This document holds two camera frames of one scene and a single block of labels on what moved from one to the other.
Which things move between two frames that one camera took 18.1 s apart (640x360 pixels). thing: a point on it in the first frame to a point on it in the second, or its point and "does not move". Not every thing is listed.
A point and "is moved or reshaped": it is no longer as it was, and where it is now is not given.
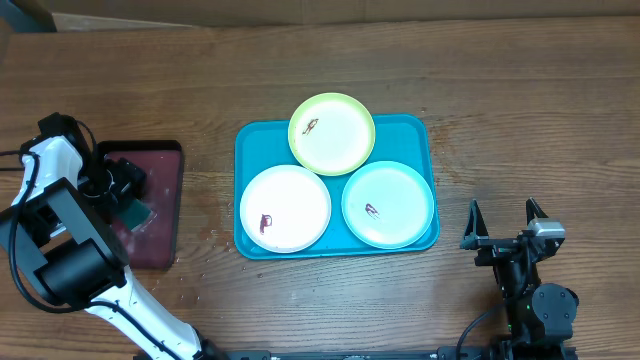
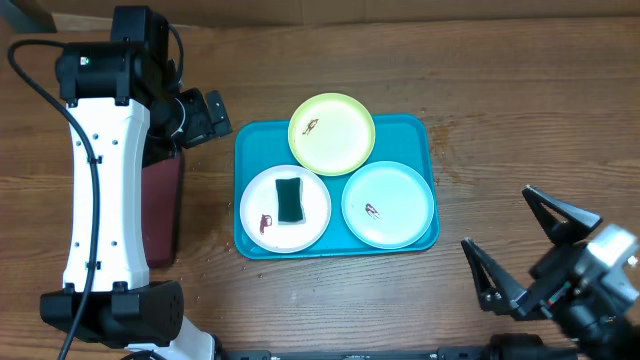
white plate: [285, 208] does not move
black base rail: [444, 353] does not move
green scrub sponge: [135, 214] is moved or reshaped
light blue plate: [387, 204] does not move
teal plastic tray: [399, 138] does not move
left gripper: [128, 174] to [204, 125]
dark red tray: [154, 245] does not move
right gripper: [496, 248] to [553, 270]
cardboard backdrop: [104, 15] does not move
